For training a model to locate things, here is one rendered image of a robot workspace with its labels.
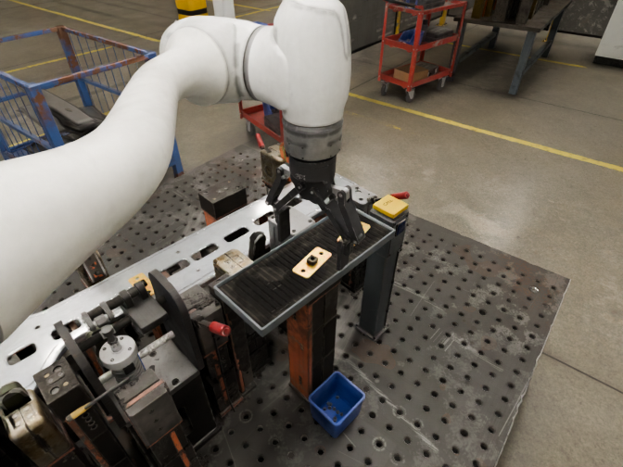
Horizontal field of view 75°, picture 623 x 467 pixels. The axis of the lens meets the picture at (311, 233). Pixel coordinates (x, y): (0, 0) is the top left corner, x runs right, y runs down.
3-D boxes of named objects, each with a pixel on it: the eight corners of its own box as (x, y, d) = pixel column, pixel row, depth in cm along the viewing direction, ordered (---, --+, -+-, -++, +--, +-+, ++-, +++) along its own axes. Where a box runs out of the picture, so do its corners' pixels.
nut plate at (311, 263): (316, 247, 82) (316, 243, 81) (332, 255, 80) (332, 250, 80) (291, 271, 77) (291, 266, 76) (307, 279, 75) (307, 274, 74)
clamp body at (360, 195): (348, 266, 144) (355, 180, 121) (373, 283, 137) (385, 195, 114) (329, 280, 138) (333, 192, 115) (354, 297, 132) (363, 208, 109)
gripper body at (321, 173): (276, 151, 63) (279, 200, 69) (321, 168, 59) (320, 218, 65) (305, 133, 67) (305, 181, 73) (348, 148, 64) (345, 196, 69)
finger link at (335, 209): (320, 180, 68) (325, 177, 67) (354, 234, 70) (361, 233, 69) (306, 191, 66) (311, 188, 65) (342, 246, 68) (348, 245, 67)
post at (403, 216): (370, 313, 127) (387, 197, 99) (389, 326, 123) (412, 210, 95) (354, 326, 123) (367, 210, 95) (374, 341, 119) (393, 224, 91)
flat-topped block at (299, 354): (313, 361, 114) (314, 241, 85) (335, 380, 110) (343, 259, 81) (287, 384, 108) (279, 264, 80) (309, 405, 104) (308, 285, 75)
